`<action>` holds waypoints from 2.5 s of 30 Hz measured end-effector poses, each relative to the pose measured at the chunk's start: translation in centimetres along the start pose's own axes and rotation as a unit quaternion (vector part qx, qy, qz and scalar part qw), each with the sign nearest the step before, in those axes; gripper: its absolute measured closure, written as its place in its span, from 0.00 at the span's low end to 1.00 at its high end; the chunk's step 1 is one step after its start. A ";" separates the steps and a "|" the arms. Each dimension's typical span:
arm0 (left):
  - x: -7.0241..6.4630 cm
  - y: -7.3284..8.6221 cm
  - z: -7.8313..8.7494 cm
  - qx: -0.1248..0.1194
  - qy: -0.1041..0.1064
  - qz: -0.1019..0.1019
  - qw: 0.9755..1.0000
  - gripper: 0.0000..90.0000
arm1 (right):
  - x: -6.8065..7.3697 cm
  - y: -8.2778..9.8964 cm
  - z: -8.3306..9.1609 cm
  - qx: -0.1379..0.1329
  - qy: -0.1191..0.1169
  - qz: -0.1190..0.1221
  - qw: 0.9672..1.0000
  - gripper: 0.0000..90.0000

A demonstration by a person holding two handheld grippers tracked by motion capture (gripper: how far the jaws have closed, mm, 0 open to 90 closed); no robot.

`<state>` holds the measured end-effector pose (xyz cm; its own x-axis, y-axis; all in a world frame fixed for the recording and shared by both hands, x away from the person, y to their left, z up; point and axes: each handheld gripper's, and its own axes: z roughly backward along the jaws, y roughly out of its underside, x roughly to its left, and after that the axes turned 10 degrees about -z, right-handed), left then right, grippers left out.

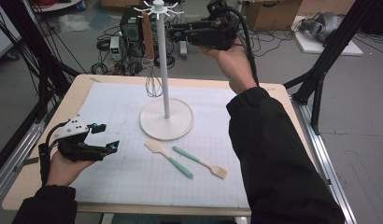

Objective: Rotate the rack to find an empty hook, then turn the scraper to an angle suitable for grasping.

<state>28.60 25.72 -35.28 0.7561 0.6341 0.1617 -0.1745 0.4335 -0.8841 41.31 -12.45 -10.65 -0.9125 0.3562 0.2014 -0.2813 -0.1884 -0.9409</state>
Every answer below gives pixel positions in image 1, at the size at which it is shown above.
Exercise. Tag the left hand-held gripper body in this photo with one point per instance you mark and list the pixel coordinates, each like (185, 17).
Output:
(77, 151)

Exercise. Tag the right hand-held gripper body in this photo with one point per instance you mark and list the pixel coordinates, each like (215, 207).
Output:
(214, 35)

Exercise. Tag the white utensil rack stand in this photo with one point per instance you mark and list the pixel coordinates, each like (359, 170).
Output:
(166, 121)

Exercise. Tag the person's left hand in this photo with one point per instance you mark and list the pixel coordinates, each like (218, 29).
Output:
(63, 171)

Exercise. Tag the person's right hand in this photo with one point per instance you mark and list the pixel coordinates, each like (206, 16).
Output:
(234, 68)

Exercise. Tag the white stand leg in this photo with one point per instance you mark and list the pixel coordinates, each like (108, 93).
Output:
(183, 49)

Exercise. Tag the white grid mat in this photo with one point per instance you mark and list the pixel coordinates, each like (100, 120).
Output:
(124, 174)

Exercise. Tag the black computer tower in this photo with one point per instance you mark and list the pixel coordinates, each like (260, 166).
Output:
(130, 28)

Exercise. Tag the grey metal clip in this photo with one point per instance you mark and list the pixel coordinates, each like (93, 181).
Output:
(27, 161)

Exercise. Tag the cardboard box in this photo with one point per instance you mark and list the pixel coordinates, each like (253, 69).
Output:
(272, 14)

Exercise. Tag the small white power supply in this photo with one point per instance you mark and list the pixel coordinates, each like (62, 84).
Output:
(115, 46)

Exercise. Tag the clear plastic bag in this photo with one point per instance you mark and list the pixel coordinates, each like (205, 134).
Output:
(73, 23)

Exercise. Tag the grey headset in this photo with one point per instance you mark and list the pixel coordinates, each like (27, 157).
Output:
(323, 26)

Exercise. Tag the round white table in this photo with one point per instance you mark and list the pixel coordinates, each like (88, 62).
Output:
(55, 4)

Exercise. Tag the white flat board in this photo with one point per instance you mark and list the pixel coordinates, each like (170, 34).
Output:
(348, 48)

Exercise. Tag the aluminium rail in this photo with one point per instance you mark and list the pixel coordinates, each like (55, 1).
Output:
(333, 174)
(12, 161)

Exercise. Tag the black metal frame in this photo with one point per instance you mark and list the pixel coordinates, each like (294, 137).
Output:
(323, 65)
(40, 62)

